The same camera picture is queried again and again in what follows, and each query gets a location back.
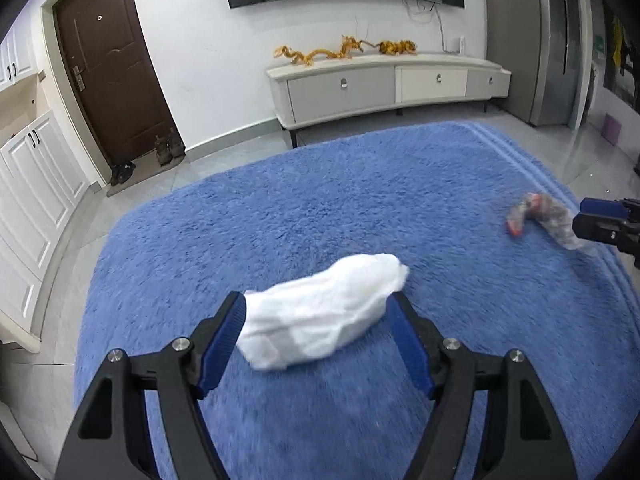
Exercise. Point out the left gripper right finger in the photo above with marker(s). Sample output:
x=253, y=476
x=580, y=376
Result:
x=522, y=436

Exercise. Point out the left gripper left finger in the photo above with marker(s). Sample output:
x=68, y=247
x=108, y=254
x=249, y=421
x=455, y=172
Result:
x=110, y=434

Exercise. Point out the clear plastic bag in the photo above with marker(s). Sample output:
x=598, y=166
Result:
x=553, y=216

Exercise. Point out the white tissue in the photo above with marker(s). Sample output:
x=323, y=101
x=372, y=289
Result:
x=310, y=318

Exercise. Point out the purple small bin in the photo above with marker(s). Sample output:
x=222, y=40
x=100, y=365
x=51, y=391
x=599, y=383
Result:
x=610, y=130

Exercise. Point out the blue fluffy rug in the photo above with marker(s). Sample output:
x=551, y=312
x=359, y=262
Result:
x=428, y=200

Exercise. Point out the yellow hanging garment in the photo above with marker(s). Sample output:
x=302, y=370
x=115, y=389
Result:
x=618, y=41

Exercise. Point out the grey steel refrigerator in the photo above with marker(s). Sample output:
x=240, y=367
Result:
x=545, y=45

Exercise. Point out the dark shoes by door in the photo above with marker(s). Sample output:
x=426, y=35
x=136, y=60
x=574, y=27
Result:
x=122, y=172

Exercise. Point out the golden lion figurine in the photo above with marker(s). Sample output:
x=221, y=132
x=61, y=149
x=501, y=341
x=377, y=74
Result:
x=387, y=47

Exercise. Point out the brown boots by door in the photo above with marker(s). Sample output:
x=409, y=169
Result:
x=169, y=147

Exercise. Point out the golden dragon figurine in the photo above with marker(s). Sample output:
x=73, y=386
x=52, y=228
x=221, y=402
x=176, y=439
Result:
x=296, y=57

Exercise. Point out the white low tv cabinet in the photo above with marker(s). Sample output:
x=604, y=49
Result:
x=329, y=90

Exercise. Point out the brown entrance door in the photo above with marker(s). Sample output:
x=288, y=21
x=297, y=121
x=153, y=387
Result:
x=111, y=72

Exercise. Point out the white upper wall cabinet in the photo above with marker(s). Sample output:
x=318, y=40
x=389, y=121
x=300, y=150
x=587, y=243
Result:
x=17, y=56

